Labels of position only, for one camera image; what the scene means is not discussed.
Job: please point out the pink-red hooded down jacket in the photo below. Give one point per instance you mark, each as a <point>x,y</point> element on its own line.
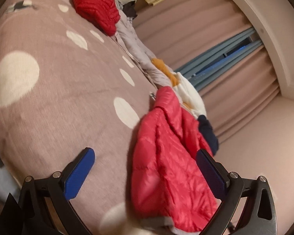
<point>167,187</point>

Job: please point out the navy blue folded garment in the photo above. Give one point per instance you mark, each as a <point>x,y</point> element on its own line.
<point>207,132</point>

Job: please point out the black small garment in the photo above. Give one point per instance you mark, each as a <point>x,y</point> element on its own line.
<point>129,10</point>

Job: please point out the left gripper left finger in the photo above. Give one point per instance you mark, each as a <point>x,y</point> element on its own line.
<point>60,188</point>

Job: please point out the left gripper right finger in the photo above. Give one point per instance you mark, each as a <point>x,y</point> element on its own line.
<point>258,215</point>

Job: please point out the dark red down jacket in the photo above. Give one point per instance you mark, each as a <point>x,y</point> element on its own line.
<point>103,14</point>

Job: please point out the pink curtain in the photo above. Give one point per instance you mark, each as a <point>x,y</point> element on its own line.
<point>178,31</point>

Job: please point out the lilac grey quilt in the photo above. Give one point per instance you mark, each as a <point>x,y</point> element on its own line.
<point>126,36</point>

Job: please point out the blue-grey curtain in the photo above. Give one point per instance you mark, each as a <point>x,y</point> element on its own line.
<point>210,65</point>

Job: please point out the brown polka dot bedspread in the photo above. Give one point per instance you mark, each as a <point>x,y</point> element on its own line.
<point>65,86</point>

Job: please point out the white plush goose toy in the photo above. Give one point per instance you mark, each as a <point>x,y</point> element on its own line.
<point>185,91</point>

